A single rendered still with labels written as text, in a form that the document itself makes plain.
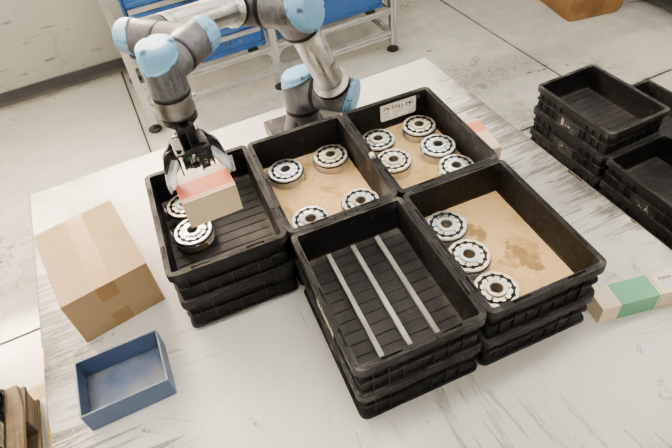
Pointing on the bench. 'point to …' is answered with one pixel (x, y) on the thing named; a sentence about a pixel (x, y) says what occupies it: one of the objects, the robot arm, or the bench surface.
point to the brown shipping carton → (97, 271)
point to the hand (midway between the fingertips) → (202, 180)
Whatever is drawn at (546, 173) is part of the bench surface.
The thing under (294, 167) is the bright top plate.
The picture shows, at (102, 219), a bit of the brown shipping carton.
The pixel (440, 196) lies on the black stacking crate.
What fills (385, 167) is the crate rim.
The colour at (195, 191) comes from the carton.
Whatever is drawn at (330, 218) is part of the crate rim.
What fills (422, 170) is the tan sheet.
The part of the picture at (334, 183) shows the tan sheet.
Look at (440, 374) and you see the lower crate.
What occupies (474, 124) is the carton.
